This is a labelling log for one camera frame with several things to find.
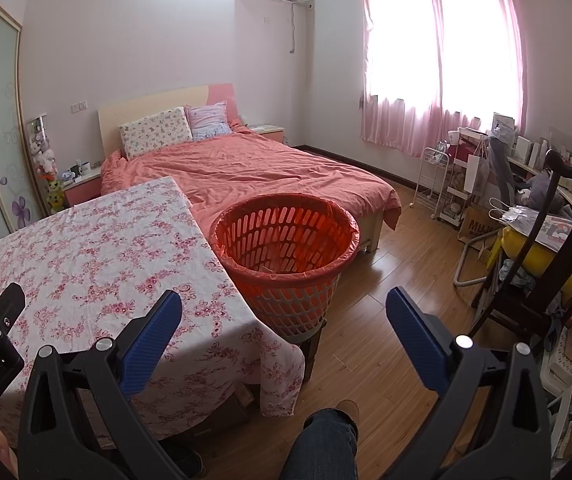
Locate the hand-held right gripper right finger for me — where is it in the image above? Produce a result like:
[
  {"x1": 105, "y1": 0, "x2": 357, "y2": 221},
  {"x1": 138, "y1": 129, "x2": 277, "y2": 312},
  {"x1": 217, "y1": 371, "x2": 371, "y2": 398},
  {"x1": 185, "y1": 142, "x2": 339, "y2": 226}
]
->
[{"x1": 381, "y1": 287, "x2": 552, "y2": 480}]

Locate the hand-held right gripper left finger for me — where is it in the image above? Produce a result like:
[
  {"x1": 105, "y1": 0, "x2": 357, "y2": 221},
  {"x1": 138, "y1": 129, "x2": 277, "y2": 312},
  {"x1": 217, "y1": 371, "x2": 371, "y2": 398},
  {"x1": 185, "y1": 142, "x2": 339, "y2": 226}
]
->
[{"x1": 16, "y1": 289, "x2": 201, "y2": 480}]

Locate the basket with orange liner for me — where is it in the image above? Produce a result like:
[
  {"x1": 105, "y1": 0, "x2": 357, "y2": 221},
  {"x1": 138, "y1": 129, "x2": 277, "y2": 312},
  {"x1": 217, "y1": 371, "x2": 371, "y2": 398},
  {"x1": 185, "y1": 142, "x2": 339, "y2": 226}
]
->
[{"x1": 209, "y1": 192, "x2": 361, "y2": 343}]

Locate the white tubular rack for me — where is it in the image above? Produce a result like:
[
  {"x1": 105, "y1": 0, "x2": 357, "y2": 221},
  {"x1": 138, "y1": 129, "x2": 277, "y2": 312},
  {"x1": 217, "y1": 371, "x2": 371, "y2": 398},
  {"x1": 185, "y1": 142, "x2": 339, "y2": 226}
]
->
[{"x1": 453, "y1": 232, "x2": 496, "y2": 288}]

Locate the pink floral tablecloth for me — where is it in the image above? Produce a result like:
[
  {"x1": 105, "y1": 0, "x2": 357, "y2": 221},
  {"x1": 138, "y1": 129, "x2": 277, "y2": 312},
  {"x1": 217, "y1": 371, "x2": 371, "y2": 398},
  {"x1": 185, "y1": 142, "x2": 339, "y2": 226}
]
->
[{"x1": 0, "y1": 176, "x2": 307, "y2": 448}]

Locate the brown shoe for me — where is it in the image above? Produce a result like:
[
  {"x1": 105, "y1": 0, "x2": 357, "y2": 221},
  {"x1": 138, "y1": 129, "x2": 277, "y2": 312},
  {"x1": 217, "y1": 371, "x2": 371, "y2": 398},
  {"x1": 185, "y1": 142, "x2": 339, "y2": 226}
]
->
[{"x1": 336, "y1": 399, "x2": 360, "y2": 426}]

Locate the dark brown stool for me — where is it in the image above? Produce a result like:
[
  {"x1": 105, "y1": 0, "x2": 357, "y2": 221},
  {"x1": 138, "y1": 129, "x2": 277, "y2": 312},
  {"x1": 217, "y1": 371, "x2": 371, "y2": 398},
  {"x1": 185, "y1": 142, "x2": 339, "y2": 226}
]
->
[{"x1": 300, "y1": 320, "x2": 327, "y2": 383}]

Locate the cardboard box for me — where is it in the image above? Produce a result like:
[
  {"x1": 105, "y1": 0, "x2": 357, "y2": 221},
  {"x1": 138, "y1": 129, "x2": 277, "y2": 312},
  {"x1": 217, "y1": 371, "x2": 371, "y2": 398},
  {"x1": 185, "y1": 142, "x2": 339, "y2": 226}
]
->
[{"x1": 186, "y1": 382, "x2": 257, "y2": 436}]

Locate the dark shoe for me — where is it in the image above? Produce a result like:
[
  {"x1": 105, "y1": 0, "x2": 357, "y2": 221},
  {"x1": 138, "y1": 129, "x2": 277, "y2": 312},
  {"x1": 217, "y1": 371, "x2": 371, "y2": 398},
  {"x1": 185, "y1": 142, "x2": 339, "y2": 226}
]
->
[{"x1": 168, "y1": 450, "x2": 205, "y2": 480}]

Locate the brown paper bag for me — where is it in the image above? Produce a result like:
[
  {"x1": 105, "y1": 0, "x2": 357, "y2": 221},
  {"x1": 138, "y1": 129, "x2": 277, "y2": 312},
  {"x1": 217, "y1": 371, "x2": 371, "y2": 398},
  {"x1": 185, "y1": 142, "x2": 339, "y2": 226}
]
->
[{"x1": 458, "y1": 205, "x2": 499, "y2": 243}]

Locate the green yellow plush toy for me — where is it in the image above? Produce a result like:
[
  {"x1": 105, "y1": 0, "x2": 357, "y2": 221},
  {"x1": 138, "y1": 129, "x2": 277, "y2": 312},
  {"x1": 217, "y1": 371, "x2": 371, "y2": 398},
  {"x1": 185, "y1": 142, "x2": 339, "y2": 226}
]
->
[{"x1": 46, "y1": 179, "x2": 65, "y2": 211}]

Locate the person's leg in jeans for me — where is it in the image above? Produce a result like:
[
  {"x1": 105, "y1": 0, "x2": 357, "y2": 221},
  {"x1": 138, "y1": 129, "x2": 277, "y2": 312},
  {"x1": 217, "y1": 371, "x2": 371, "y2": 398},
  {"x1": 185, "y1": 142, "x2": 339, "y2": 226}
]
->
[{"x1": 278, "y1": 408, "x2": 359, "y2": 480}]

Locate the pink white nightstand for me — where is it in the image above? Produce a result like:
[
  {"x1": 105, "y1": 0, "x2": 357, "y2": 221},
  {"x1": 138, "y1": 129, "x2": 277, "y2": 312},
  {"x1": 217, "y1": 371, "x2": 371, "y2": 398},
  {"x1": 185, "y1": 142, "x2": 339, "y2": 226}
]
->
[
  {"x1": 248, "y1": 125, "x2": 285, "y2": 147},
  {"x1": 61, "y1": 167, "x2": 103, "y2": 206}
]

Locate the white shelf trolley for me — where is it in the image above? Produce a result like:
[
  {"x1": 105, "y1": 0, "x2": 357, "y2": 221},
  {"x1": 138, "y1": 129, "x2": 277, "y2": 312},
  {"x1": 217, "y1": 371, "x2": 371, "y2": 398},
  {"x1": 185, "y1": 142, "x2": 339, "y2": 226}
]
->
[{"x1": 438, "y1": 160, "x2": 471, "y2": 228}]

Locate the white plush toy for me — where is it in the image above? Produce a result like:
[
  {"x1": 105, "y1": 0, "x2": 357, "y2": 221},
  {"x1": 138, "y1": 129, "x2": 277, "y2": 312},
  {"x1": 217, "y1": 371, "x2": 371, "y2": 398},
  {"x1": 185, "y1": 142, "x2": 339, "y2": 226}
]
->
[{"x1": 28, "y1": 135, "x2": 58, "y2": 176}]

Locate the white paper bag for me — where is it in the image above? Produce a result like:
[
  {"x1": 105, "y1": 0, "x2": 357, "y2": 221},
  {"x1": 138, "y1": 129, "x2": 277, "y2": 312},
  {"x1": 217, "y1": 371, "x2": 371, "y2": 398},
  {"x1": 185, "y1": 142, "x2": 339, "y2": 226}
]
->
[{"x1": 466, "y1": 155, "x2": 490, "y2": 195}]

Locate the white printed plastic bag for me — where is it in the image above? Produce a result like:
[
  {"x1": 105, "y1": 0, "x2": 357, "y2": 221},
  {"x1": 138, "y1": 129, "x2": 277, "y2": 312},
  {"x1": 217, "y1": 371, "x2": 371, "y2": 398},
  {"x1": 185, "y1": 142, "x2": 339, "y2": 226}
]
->
[{"x1": 488, "y1": 197, "x2": 572, "y2": 263}]

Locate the dark wooden chair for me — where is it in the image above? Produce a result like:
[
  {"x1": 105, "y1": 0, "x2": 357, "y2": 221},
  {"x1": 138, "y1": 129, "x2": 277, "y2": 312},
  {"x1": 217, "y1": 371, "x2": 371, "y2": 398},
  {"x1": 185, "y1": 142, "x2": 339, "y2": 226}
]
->
[{"x1": 468, "y1": 149, "x2": 572, "y2": 343}]

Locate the grey plush toy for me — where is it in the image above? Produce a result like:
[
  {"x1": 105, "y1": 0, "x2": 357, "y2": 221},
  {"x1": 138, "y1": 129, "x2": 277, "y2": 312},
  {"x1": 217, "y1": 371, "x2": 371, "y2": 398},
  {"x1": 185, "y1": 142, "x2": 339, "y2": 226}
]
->
[{"x1": 520, "y1": 172, "x2": 572, "y2": 213}]

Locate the red box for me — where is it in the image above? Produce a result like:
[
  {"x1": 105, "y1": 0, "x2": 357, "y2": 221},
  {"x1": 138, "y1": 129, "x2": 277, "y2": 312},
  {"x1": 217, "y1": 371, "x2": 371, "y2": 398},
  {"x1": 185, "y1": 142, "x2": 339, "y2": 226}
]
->
[{"x1": 453, "y1": 141, "x2": 481, "y2": 166}]

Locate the coral pink duvet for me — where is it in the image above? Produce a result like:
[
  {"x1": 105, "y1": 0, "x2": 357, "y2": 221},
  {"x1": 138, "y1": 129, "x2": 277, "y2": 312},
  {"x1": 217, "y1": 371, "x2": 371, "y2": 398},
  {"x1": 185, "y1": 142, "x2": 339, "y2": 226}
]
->
[{"x1": 100, "y1": 127, "x2": 403, "y2": 231}]

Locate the floral pillow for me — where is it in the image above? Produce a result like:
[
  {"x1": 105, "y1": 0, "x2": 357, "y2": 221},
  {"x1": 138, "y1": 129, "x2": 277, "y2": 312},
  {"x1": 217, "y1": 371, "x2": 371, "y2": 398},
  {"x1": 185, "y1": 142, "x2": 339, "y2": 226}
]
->
[{"x1": 118, "y1": 106, "x2": 191, "y2": 159}]

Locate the pink sheer curtain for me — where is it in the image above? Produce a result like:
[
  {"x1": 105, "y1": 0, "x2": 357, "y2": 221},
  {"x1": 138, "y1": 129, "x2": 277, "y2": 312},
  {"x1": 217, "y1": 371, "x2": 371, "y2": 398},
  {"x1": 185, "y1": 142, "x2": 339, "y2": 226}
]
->
[{"x1": 356, "y1": 0, "x2": 525, "y2": 158}]

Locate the striped pillow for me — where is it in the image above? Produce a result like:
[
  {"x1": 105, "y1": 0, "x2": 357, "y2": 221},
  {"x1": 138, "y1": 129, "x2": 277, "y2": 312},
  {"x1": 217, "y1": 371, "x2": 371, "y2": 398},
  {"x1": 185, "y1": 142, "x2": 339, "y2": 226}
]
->
[{"x1": 185, "y1": 101, "x2": 233, "y2": 141}]

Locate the light wooden bed headboard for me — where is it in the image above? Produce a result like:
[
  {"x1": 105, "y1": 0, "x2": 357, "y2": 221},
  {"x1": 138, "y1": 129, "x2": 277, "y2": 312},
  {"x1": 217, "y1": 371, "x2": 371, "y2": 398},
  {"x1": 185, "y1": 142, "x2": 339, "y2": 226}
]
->
[{"x1": 97, "y1": 83, "x2": 239, "y2": 161}]

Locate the air conditioner pipe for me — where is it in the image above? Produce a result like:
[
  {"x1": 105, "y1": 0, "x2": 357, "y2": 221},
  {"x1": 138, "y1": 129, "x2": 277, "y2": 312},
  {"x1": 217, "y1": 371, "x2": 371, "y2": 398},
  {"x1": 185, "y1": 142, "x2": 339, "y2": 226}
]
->
[{"x1": 290, "y1": 0, "x2": 315, "y2": 55}]

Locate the white wire trolley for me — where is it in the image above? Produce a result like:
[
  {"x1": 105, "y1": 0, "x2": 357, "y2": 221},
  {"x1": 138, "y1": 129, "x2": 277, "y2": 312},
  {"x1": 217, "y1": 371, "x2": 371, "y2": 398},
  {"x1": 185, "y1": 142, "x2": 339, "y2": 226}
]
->
[{"x1": 413, "y1": 146, "x2": 450, "y2": 221}]

